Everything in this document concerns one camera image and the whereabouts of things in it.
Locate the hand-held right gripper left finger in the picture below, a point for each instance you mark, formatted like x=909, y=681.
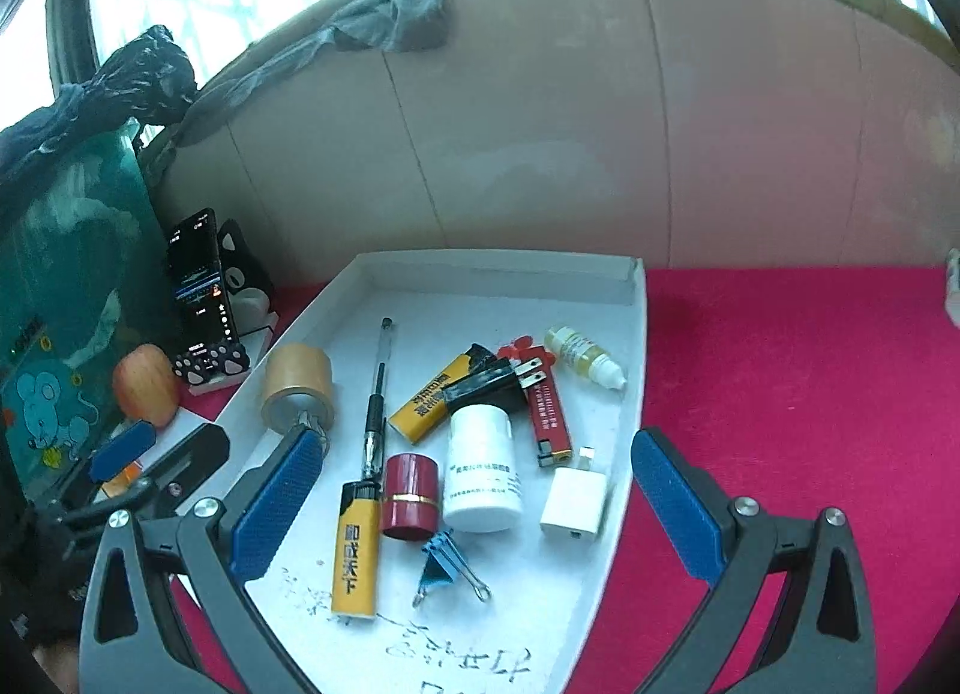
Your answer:
x=277, y=499

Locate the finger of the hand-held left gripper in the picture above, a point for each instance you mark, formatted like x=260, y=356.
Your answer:
x=195, y=454
x=124, y=450

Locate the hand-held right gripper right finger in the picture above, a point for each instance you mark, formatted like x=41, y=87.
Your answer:
x=675, y=506

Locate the yellow lighter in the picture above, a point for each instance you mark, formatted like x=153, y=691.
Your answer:
x=424, y=409
x=356, y=559

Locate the white USB charger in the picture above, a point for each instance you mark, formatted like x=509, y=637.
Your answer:
x=574, y=506

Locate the dark red cylindrical cap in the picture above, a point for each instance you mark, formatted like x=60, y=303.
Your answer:
x=409, y=495

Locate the red lighter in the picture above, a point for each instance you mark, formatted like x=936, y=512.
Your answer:
x=547, y=416

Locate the black plug adapter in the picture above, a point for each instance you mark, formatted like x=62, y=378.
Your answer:
x=480, y=386

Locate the white cardboard tray box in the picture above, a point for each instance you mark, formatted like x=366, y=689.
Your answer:
x=450, y=304

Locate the small orange object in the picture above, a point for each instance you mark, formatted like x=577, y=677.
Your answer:
x=120, y=482

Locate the wooden apple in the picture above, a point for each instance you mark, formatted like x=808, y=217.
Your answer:
x=146, y=386

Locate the brown tape roll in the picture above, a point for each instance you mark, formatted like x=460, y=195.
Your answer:
x=296, y=379

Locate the black ballpoint pen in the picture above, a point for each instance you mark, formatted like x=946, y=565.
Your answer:
x=377, y=394

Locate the red tablecloth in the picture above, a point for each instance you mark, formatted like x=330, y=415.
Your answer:
x=787, y=401

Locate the blue binder clip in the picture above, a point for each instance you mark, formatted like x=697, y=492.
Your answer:
x=442, y=563

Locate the black smartphone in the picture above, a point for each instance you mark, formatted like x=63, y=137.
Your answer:
x=199, y=274

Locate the small dropper bottle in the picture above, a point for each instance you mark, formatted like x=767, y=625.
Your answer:
x=577, y=352

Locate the smartphone on panda stand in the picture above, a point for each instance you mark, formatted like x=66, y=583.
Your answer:
x=244, y=274

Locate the white pill bottle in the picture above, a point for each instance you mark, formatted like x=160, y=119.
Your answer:
x=480, y=476

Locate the green gift bag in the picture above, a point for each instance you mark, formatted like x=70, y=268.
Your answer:
x=67, y=251

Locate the black plastic bag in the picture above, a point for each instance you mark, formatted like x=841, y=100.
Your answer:
x=142, y=71

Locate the grey cloth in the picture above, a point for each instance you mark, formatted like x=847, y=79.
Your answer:
x=412, y=11

